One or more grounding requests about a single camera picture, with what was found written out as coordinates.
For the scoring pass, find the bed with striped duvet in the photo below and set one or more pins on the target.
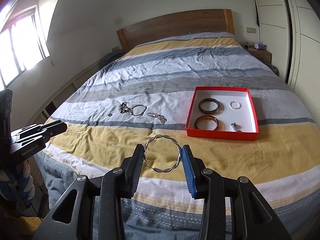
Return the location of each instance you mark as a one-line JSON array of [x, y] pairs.
[[155, 80]]

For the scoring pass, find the wall light switch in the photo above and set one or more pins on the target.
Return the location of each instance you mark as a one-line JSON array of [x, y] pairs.
[[251, 30]]

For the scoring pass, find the window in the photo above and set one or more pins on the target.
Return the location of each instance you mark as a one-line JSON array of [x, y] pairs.
[[22, 50]]

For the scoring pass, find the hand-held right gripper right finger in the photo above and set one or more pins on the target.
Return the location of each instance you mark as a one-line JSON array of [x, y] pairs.
[[188, 172]]

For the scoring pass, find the dark olive bangle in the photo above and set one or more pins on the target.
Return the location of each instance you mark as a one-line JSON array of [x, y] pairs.
[[203, 110]]

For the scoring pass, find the white wardrobe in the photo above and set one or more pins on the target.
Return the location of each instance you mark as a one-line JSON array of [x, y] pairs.
[[300, 30]]

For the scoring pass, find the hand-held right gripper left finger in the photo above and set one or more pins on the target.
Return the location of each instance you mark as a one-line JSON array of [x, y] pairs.
[[133, 170]]

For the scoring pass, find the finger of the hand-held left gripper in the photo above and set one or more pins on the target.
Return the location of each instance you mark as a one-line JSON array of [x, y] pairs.
[[56, 130], [53, 124]]

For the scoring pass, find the wooden nightstand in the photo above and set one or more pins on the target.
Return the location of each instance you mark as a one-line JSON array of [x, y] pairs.
[[261, 55]]

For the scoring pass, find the wooden headboard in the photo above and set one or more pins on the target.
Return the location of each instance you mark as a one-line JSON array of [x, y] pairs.
[[175, 26]]

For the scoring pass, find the purple item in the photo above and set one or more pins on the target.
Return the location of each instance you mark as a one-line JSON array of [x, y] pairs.
[[261, 46]]

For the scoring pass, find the amber translucent bangle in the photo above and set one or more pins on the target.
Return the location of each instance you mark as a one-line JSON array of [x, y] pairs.
[[217, 124]]

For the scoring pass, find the person's left forearm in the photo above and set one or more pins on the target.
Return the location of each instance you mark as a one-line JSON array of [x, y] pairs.
[[17, 186]]

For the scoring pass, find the dark grey cloth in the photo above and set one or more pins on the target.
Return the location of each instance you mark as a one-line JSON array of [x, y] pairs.
[[112, 56]]

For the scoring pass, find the red cardboard box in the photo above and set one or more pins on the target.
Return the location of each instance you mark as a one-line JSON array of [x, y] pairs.
[[245, 120]]

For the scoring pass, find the low white shelf unit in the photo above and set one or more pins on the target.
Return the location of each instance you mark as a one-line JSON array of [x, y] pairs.
[[72, 85]]

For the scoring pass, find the thin silver bangle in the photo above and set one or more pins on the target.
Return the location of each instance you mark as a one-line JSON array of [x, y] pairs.
[[131, 112]]

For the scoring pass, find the wall outlet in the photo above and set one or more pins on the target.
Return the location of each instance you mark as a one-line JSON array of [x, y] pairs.
[[115, 48]]

